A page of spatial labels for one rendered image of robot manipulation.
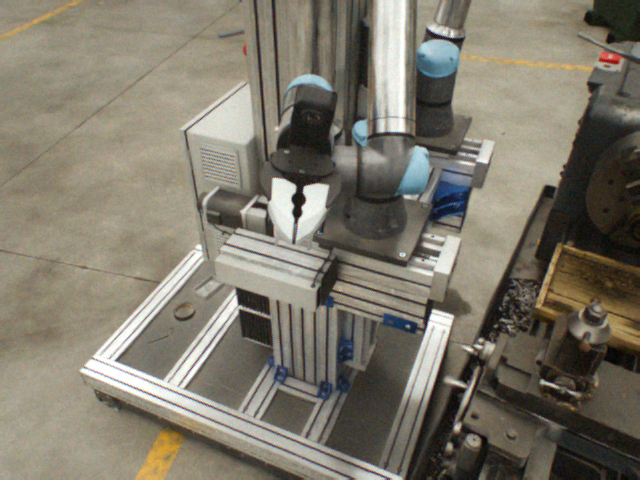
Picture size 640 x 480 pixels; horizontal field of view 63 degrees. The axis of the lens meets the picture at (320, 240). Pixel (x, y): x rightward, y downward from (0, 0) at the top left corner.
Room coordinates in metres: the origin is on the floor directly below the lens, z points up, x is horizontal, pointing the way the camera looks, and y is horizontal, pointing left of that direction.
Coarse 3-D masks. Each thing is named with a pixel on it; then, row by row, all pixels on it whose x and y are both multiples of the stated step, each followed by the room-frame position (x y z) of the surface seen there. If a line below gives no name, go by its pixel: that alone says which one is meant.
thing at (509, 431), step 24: (480, 384) 0.68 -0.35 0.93; (480, 408) 0.63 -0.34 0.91; (504, 408) 0.63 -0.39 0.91; (528, 408) 0.62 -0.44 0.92; (480, 432) 0.59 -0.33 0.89; (504, 432) 0.57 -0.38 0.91; (528, 432) 0.58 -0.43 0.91; (552, 432) 0.58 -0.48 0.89; (576, 432) 0.57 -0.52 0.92; (504, 456) 0.53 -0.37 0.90; (528, 456) 0.53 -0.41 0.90; (600, 456) 0.54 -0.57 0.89; (624, 456) 0.52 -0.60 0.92
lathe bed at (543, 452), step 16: (576, 224) 1.33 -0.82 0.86; (576, 240) 1.25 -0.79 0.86; (592, 240) 1.24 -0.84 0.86; (608, 256) 1.20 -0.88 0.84; (624, 256) 1.20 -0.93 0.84; (544, 336) 0.87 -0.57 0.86; (608, 352) 0.92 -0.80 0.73; (624, 368) 0.78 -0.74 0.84; (544, 448) 0.56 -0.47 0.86; (560, 448) 0.58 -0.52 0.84; (496, 464) 0.53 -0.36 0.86; (528, 464) 0.53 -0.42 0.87; (544, 464) 0.53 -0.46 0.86; (560, 464) 0.57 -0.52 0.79; (576, 464) 0.55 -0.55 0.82; (592, 464) 0.54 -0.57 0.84
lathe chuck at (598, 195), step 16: (624, 144) 1.25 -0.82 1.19; (608, 160) 1.22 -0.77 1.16; (592, 176) 1.24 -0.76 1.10; (608, 176) 1.20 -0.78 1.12; (592, 192) 1.22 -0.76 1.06; (608, 192) 1.20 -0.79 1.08; (624, 192) 1.18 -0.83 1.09; (592, 208) 1.21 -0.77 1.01; (608, 208) 1.19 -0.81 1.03; (624, 208) 1.17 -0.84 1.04; (608, 224) 1.18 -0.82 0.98
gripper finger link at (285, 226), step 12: (276, 180) 0.48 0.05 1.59; (276, 192) 0.46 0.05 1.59; (288, 192) 0.46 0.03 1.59; (276, 204) 0.44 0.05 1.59; (288, 204) 0.44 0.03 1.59; (276, 216) 0.42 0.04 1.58; (288, 216) 0.42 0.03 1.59; (276, 228) 0.42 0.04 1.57; (288, 228) 0.41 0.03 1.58; (276, 240) 0.43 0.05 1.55; (288, 240) 0.40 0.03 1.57
